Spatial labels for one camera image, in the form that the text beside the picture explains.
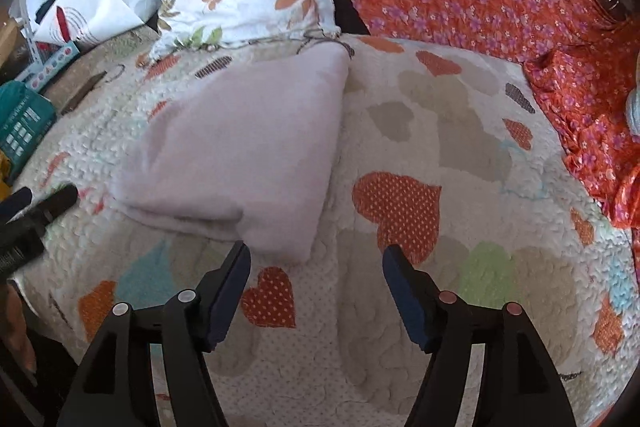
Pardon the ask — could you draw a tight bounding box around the pale pink small garment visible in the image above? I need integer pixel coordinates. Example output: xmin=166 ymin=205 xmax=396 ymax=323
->
xmin=111 ymin=42 xmax=350 ymax=263

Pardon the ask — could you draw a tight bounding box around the yellow cloth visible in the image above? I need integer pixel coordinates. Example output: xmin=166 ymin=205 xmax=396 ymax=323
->
xmin=0 ymin=150 xmax=12 ymax=202

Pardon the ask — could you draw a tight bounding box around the teal cardboard box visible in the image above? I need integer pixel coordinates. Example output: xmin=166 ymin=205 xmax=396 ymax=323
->
xmin=0 ymin=80 xmax=56 ymax=180

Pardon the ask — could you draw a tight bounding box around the dark brown flat stick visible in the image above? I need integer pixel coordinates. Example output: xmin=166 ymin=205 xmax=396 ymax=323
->
xmin=58 ymin=72 xmax=106 ymax=116

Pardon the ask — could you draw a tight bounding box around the light blue patterned box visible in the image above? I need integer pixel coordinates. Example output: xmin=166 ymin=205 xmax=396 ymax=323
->
xmin=16 ymin=42 xmax=80 ymax=92

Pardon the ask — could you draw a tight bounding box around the white printed bag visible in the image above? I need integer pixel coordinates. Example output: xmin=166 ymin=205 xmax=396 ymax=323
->
xmin=35 ymin=0 xmax=160 ymax=51

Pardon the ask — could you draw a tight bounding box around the white heart-patterned quilt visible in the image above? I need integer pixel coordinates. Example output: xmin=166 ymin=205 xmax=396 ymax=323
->
xmin=17 ymin=36 xmax=639 ymax=426

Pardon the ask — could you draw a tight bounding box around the orange floral bedsheet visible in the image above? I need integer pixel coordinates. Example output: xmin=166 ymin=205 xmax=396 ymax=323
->
xmin=352 ymin=0 xmax=639 ymax=231

